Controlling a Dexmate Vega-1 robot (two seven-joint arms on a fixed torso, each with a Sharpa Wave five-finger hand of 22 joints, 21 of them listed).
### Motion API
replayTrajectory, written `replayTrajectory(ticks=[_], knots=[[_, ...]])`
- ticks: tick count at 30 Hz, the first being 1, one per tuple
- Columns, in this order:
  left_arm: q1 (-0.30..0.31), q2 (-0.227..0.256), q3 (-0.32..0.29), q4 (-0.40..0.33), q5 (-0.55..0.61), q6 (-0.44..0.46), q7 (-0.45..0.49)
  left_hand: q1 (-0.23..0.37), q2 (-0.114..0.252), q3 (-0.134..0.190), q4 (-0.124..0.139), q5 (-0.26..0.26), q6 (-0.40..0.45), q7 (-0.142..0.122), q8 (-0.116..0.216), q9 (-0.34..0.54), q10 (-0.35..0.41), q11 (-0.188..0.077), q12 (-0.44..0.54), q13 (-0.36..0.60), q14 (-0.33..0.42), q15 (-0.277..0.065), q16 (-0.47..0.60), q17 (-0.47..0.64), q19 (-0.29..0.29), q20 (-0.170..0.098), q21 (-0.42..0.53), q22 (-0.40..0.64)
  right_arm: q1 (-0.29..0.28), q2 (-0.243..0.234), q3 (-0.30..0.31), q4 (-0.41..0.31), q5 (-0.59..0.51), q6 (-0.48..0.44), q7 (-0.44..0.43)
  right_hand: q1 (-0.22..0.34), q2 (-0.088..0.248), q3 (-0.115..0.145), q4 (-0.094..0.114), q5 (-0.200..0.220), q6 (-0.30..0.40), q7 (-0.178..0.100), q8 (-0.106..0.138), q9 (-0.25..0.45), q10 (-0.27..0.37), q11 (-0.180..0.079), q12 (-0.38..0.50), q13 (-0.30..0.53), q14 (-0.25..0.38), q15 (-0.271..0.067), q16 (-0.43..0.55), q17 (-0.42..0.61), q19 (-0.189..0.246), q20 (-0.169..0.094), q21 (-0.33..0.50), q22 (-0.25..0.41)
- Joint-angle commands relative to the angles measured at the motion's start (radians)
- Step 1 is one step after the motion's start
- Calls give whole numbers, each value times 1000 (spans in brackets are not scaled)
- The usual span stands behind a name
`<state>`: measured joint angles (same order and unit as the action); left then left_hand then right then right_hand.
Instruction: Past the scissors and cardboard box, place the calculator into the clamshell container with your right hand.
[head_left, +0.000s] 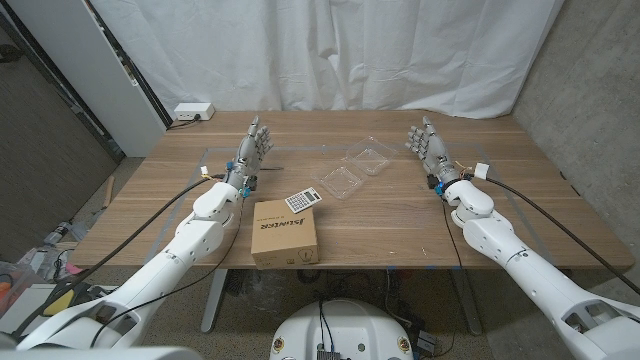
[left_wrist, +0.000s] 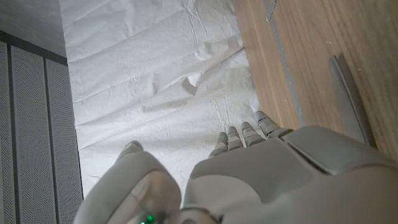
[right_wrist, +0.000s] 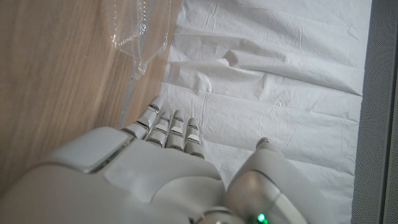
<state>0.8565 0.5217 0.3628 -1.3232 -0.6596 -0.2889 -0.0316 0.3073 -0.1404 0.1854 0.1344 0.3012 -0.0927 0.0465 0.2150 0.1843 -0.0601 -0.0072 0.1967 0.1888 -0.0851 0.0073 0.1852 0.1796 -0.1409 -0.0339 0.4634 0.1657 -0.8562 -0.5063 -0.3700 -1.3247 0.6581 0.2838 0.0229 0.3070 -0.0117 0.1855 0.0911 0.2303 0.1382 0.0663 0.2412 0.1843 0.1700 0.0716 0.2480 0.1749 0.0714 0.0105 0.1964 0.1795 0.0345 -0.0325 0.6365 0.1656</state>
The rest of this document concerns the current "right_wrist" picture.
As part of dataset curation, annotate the clear plastic clamshell container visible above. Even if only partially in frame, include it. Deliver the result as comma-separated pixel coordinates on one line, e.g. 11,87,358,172
110,0,172,77

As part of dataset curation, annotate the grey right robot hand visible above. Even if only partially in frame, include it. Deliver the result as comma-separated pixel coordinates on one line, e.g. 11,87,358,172
0,95,334,224

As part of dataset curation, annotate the white curtain cloth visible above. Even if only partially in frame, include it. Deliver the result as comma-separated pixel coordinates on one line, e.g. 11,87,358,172
160,0,373,224

